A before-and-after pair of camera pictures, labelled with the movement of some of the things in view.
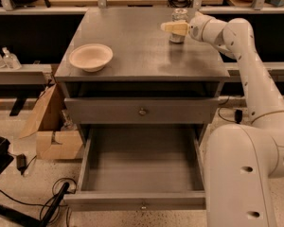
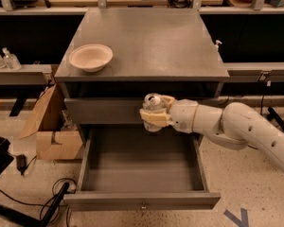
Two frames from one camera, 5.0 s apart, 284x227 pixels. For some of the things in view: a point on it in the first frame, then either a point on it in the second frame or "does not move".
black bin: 0,156 does not move
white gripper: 197,28 -> 184,114
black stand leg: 26,218 does not move
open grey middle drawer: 140,167 does not move
